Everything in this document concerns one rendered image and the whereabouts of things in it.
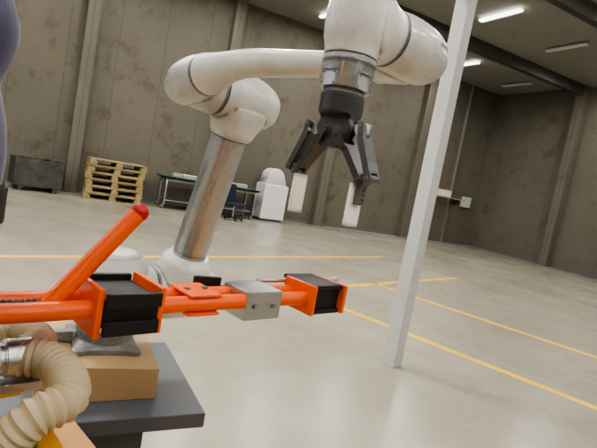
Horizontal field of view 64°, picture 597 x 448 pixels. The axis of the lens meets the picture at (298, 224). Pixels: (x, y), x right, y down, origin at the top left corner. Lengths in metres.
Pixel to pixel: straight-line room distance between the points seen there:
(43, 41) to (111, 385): 13.25
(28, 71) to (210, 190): 13.00
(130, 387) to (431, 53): 1.09
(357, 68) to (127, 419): 0.99
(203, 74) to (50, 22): 13.32
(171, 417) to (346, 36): 1.01
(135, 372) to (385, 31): 1.04
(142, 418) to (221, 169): 0.68
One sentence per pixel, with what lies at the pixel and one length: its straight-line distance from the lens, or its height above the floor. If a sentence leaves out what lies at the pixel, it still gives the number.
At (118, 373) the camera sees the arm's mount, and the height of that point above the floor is 0.82.
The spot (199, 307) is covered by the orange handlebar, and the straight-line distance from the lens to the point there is 0.67.
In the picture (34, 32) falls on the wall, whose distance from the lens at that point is 14.38.
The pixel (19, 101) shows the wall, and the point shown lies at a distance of 14.20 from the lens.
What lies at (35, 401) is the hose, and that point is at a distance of 0.54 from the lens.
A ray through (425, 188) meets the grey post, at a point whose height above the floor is 1.52.
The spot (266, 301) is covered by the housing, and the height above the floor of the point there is 1.22.
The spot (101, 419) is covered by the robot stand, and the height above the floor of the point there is 0.75.
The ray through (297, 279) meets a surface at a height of 1.24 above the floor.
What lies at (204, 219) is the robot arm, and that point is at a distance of 1.39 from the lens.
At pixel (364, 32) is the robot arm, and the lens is 0.81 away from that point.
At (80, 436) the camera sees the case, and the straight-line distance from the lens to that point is 0.89.
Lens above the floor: 1.41
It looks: 5 degrees down
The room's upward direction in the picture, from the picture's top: 10 degrees clockwise
